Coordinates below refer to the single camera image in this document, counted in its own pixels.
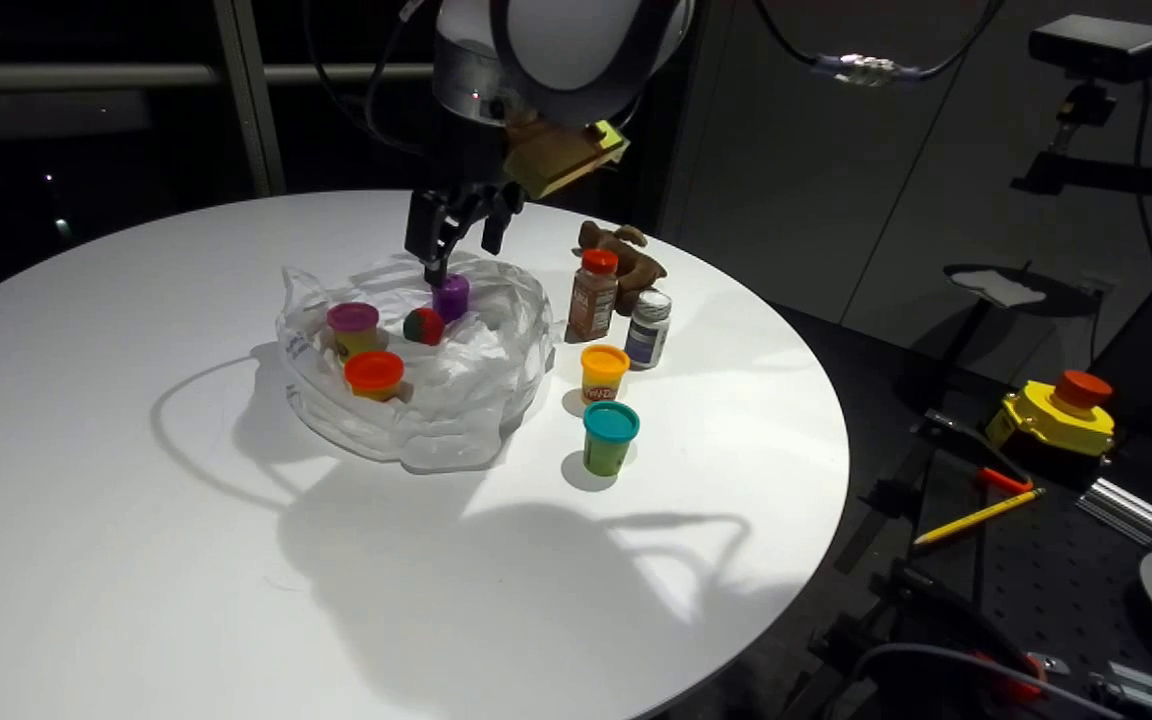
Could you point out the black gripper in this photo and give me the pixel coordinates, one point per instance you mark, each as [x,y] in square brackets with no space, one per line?
[462,206]

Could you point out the red capped spice bottle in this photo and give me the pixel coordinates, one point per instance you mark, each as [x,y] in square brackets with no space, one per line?
[595,306]

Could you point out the brown plush toy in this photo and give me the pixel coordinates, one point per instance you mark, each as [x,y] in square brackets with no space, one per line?
[637,266]

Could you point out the yellow lid dough tub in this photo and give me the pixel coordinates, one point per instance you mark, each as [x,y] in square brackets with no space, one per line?
[604,367]

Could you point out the white capped pill bottle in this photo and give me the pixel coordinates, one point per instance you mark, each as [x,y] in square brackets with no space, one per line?
[650,329]

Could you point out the teal lid dough tub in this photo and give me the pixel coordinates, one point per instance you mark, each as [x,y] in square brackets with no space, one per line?
[608,435]

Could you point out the clear white plastic bag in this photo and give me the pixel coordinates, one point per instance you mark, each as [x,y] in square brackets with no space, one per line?
[456,400]

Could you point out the orange lid dough tub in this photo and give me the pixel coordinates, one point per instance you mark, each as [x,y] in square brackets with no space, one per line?
[373,373]

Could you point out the yellow pencil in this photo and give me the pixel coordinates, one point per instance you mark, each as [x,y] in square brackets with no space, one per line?
[979,518]

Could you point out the yellow red emergency stop button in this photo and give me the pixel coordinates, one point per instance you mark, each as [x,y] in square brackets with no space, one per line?
[1054,419]

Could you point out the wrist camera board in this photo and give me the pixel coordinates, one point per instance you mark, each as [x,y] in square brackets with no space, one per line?
[560,156]

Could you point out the grey window frame post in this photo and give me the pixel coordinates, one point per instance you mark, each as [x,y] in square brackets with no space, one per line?
[250,100]

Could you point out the grey horizontal window rail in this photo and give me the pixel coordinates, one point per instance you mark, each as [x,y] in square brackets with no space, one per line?
[82,78]

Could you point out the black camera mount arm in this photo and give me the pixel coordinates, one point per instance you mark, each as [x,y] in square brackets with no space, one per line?
[1121,179]

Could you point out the grey exterior camera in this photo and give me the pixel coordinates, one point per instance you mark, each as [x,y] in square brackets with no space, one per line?
[1104,44]

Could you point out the aluminium profile rail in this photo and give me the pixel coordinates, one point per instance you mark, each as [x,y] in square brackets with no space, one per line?
[1136,509]

